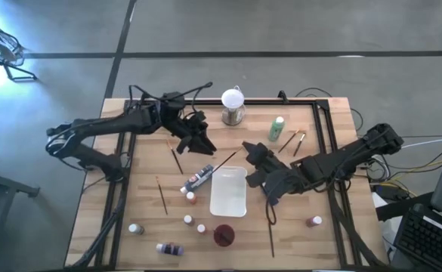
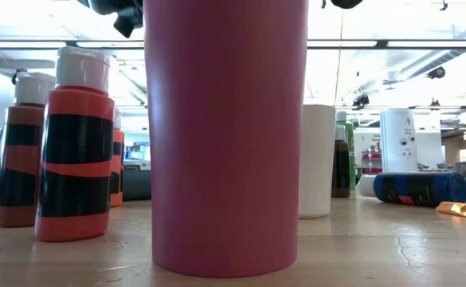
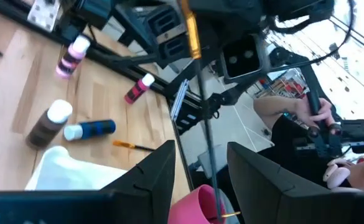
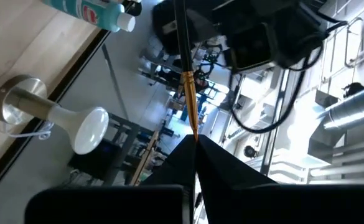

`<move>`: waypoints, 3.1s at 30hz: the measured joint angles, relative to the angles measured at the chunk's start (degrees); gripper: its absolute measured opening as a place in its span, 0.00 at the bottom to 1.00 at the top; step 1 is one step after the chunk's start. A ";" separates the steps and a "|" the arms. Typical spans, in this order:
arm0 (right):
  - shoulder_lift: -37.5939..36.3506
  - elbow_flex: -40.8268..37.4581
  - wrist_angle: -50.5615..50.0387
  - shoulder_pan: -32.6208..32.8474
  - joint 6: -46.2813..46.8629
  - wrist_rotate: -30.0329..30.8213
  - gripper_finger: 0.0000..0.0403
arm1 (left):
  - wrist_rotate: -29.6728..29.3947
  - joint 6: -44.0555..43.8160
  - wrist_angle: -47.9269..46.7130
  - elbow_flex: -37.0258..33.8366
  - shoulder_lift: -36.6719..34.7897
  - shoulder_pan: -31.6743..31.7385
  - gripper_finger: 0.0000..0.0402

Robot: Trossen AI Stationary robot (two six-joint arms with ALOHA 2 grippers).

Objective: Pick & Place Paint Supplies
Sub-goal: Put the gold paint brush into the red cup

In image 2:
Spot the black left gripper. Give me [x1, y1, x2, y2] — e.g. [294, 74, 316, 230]
[76, 0, 144, 39]

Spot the coral red paint bottle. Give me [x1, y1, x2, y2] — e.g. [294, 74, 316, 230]
[34, 45, 116, 243]

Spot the blue paint bottle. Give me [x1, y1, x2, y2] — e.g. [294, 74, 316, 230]
[357, 171, 466, 209]

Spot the black overhead frame bar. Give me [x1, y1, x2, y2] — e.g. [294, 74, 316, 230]
[0, 38, 466, 50]

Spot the white round pillar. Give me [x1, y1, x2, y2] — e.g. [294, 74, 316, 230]
[379, 108, 419, 173]

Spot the pink plastic cup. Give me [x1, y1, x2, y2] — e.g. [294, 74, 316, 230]
[143, 0, 309, 279]

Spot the red shelf unit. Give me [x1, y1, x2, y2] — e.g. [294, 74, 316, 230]
[362, 149, 381, 175]

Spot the green paint bottle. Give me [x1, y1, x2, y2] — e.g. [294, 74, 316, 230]
[335, 110, 357, 191]

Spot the terracotta paint bottle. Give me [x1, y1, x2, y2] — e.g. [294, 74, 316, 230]
[0, 71, 57, 229]

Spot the orange paint bottle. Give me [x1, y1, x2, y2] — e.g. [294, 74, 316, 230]
[108, 107, 126, 209]

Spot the dark brown paint bottle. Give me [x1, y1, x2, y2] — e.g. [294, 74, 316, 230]
[331, 125, 352, 199]

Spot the thin hanging cable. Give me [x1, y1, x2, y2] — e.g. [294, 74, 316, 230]
[335, 10, 344, 108]

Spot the black ceiling camera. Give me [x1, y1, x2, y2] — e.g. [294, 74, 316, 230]
[426, 65, 447, 80]
[351, 93, 371, 108]

